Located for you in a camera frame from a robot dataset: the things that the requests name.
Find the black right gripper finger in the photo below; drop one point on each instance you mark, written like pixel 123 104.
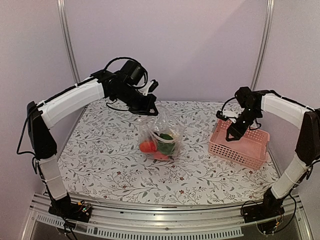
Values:
pixel 229 130
pixel 236 137

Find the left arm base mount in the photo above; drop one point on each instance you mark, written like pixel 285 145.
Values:
pixel 65 209

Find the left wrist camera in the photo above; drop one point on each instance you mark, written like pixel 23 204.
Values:
pixel 150 87

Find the clear zip top bag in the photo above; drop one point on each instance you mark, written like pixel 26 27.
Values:
pixel 151 127

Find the right aluminium frame post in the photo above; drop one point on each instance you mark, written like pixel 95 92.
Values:
pixel 270 4

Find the floral white table mat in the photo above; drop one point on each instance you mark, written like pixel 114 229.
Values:
pixel 102 159

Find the red toy apple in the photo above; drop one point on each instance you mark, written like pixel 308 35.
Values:
pixel 160 156

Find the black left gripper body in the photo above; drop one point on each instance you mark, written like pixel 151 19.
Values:
pixel 137 104

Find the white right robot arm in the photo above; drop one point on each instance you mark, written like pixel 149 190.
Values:
pixel 284 136

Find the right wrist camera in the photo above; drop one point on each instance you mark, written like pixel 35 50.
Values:
pixel 227 115

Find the aluminium frame post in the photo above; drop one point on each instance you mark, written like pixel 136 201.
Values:
pixel 270 4
pixel 63 18

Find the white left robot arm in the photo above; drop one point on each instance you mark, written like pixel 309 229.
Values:
pixel 130 85

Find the dark green toy avocado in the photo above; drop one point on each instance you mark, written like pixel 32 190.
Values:
pixel 164 147

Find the left aluminium frame post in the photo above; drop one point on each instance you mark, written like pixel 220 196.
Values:
pixel 63 18

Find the front aluminium rail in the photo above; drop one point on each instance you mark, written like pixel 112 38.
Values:
pixel 120 220

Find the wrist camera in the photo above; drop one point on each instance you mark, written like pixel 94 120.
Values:
pixel 150 87
pixel 227 115

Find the pink plastic basket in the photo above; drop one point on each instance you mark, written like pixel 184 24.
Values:
pixel 250 151

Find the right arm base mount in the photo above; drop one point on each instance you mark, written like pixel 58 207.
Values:
pixel 252 211

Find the orange toy mango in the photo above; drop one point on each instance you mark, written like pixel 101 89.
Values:
pixel 148 147

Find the yellow toy pepper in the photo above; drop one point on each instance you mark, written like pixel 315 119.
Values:
pixel 173 135

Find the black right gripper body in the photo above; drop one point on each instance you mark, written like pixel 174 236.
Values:
pixel 249 116

